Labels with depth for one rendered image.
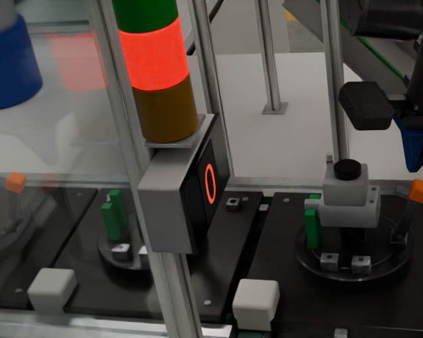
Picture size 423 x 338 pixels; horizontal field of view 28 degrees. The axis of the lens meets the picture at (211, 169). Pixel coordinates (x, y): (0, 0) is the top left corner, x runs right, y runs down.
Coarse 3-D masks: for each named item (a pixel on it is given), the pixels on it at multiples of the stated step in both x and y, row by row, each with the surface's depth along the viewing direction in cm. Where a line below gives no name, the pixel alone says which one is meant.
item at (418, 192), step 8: (416, 184) 91; (400, 192) 92; (408, 192) 92; (416, 192) 91; (416, 200) 92; (408, 208) 93; (416, 208) 93; (408, 216) 94; (400, 224) 94; (408, 224) 94; (400, 232) 95
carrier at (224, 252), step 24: (240, 192) 113; (216, 216) 110; (240, 216) 109; (216, 240) 105; (240, 240) 105; (192, 264) 102; (216, 264) 101; (240, 264) 102; (216, 288) 98; (216, 312) 94
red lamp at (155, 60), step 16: (160, 32) 65; (176, 32) 66; (128, 48) 66; (144, 48) 65; (160, 48) 65; (176, 48) 66; (128, 64) 67; (144, 64) 66; (160, 64) 66; (176, 64) 67; (144, 80) 67; (160, 80) 67; (176, 80) 67
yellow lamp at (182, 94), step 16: (144, 96) 68; (160, 96) 68; (176, 96) 68; (192, 96) 70; (144, 112) 69; (160, 112) 68; (176, 112) 69; (192, 112) 70; (144, 128) 70; (160, 128) 69; (176, 128) 69; (192, 128) 70
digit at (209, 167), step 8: (208, 144) 74; (208, 152) 74; (208, 160) 74; (200, 168) 72; (208, 168) 74; (216, 168) 76; (200, 176) 72; (208, 176) 74; (216, 176) 76; (200, 184) 72; (208, 184) 74; (216, 184) 76; (208, 192) 74; (216, 192) 76; (208, 200) 74; (216, 200) 76; (208, 208) 74; (208, 216) 74
